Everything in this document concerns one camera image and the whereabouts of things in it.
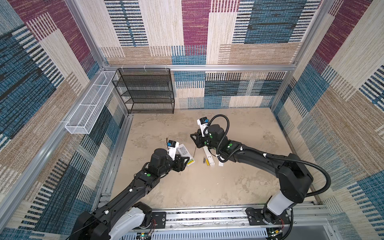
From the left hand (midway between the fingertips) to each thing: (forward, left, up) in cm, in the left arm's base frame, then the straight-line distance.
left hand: (185, 155), depth 80 cm
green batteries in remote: (+3, -3, -14) cm, 15 cm away
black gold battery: (+5, -11, -14) cm, 19 cm away
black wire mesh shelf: (+51, +29, +3) cm, 59 cm away
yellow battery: (+2, -13, -13) cm, 19 cm away
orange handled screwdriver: (+4, -5, -3) cm, 7 cm away
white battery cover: (+1, -21, -14) cm, 25 cm away
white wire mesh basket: (+23, +61, +3) cm, 66 cm away
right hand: (+9, -4, +4) cm, 11 cm away
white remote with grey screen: (+9, +1, -13) cm, 16 cm away
